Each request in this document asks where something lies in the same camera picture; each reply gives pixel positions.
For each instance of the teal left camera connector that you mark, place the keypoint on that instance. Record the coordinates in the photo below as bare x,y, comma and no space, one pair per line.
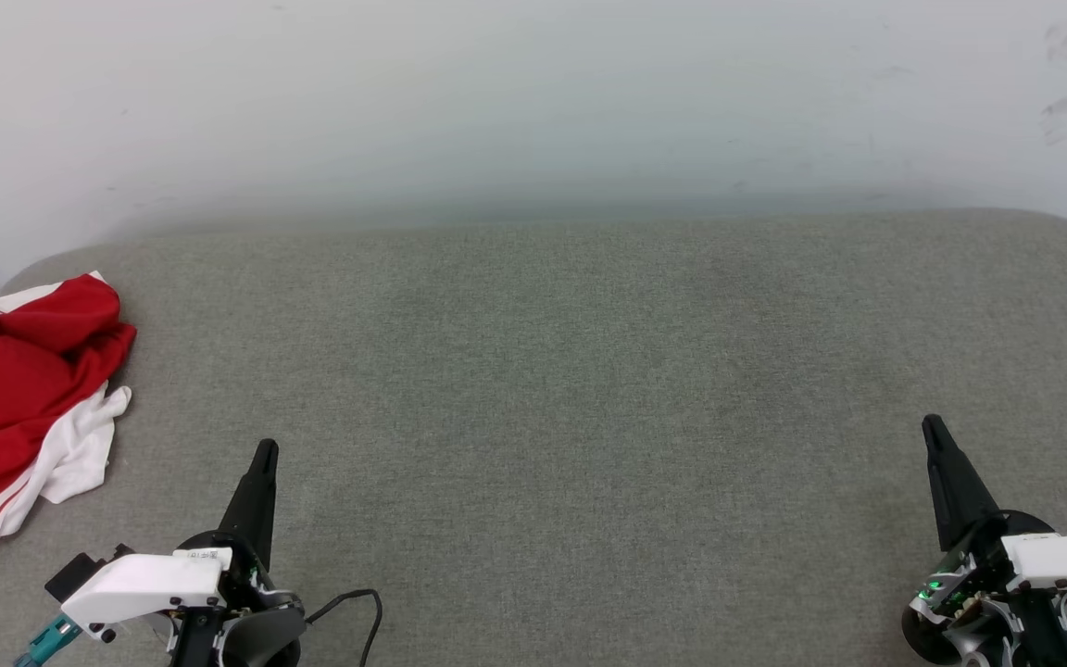
47,641

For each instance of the white left camera bracket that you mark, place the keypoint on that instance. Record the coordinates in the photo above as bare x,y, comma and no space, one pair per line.
140,584

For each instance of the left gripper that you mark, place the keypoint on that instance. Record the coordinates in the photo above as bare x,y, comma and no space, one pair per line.
256,630

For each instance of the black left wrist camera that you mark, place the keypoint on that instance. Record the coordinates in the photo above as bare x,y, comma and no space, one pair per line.
80,574

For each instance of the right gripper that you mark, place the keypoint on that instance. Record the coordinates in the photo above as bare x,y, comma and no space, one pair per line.
978,593

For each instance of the red and white t-shirt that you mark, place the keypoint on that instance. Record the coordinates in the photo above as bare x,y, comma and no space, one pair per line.
15,389

